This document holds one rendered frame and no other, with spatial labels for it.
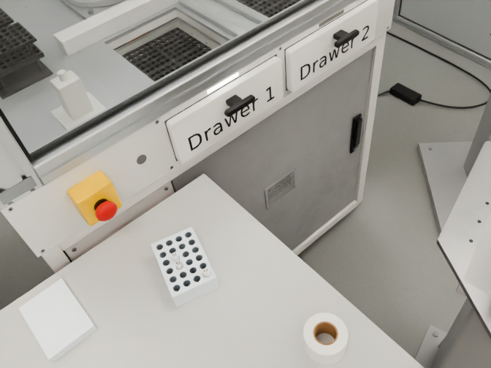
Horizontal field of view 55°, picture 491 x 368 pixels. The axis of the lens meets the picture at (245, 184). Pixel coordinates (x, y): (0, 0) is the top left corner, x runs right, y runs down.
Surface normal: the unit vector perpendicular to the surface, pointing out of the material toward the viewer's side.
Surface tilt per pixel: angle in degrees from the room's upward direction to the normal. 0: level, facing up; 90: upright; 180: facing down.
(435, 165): 5
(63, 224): 90
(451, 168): 5
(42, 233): 90
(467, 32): 90
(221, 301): 0
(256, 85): 90
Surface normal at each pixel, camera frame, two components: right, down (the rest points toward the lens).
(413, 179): -0.10, -0.65
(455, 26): -0.80, 0.50
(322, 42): 0.65, 0.54
